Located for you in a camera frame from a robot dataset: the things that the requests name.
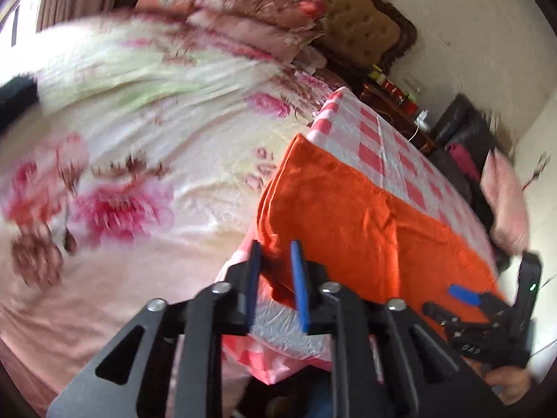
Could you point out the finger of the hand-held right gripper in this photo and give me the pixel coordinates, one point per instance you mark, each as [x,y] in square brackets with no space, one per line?
[465,294]
[448,315]

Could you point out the carved wooden nightstand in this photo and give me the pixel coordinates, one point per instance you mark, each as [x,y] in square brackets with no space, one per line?
[383,100]

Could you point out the person's right hand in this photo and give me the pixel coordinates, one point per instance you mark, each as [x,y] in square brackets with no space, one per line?
[509,383]

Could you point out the white charger plug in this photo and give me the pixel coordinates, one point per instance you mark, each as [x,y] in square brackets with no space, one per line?
[421,118]

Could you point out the floral bed sheet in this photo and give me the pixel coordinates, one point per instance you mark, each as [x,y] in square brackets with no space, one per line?
[174,139]

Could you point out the floral pink pillows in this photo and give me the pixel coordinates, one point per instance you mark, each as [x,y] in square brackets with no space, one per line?
[261,45]

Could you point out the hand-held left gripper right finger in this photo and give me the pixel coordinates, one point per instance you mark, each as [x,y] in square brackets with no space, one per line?
[300,287]

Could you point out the person's blue jeans leg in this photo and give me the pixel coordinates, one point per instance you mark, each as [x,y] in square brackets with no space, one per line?
[320,396]

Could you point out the red box with green lid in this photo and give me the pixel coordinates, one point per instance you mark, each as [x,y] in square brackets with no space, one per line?
[398,96]

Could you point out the black clothes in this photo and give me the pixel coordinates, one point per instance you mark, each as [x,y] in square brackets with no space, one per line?
[474,202]

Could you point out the orange towel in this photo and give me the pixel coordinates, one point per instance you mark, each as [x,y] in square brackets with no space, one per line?
[348,217]

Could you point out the pink cloth on chair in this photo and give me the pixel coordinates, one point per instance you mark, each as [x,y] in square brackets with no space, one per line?
[504,200]

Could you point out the pink white checked cloth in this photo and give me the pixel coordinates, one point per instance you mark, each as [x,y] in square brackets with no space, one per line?
[383,148]

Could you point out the black object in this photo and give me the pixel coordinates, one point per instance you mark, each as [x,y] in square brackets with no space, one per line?
[17,100]

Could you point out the floral folded quilt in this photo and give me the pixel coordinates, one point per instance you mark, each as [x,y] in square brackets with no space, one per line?
[261,0]

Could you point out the maroon cushion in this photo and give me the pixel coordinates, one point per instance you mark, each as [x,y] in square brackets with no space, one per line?
[463,159]

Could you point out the tufted carved headboard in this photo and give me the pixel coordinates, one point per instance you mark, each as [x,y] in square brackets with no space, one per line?
[361,30]

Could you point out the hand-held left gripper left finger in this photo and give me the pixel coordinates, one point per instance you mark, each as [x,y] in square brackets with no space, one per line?
[253,283]

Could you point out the yellow green box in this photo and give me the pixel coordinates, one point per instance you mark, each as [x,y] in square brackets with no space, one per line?
[377,75]

